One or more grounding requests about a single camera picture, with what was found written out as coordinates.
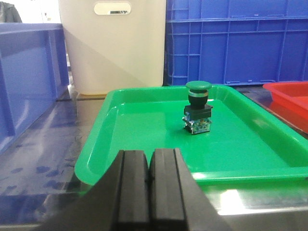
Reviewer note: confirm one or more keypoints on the cream plastic storage basket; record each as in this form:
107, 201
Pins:
114, 44

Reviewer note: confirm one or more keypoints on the blue crate at left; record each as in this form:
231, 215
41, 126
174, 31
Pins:
33, 75

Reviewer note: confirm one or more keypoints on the green plastic tray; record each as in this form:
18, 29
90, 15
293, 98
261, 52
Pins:
245, 142

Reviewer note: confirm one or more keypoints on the red plastic tray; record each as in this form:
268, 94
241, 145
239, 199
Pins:
290, 101

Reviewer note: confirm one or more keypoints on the standing person grey hoodie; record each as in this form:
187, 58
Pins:
9, 13

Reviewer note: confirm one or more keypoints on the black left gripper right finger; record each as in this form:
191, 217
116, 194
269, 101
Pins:
177, 202

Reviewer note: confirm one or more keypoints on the lower blue stacked crate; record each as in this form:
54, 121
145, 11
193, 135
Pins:
236, 42

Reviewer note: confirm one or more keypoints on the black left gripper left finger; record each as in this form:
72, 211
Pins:
119, 201

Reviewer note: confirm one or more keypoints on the green mushroom push button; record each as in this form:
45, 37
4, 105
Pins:
197, 115

